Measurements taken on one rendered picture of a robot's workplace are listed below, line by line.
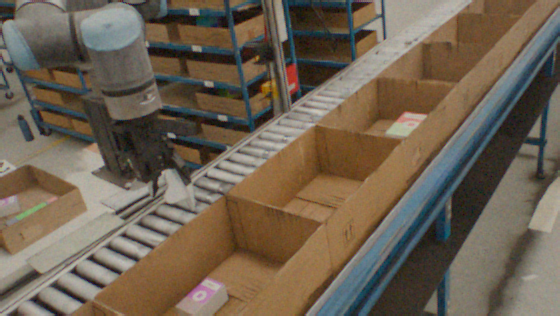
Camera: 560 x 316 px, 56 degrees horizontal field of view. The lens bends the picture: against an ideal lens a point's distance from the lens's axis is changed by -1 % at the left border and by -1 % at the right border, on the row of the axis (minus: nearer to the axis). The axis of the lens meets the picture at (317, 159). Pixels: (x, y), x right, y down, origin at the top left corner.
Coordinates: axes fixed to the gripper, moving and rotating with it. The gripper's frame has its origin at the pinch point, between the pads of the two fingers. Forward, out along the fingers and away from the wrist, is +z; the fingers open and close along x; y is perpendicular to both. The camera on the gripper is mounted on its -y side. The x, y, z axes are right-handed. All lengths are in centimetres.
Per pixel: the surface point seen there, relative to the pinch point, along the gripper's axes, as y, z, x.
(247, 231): -19.3, 22.8, -3.1
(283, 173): -41.5, 19.9, -7.8
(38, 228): -6, 39, -87
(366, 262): -25.8, 27.0, 26.3
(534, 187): -208, 118, 25
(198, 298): 2.1, 24.8, 0.4
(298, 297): -6.8, 23.3, 21.1
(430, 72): -136, 26, -5
